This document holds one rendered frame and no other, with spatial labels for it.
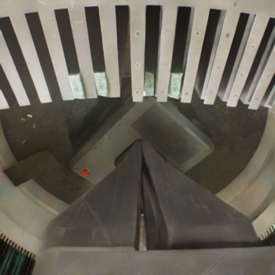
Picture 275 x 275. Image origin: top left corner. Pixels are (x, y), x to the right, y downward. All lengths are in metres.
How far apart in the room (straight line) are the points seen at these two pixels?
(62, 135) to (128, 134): 0.56
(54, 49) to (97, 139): 0.99
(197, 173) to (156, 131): 0.71
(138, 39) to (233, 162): 1.63
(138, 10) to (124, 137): 1.00
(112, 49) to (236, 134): 1.47
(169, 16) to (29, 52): 0.12
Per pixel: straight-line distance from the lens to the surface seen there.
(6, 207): 1.72
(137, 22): 0.20
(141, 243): 0.87
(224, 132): 1.61
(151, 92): 0.23
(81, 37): 0.22
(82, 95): 0.23
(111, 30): 0.21
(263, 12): 0.22
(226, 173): 1.85
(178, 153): 1.25
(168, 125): 1.14
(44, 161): 1.69
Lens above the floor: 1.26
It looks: 55 degrees down
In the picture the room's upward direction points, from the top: 178 degrees clockwise
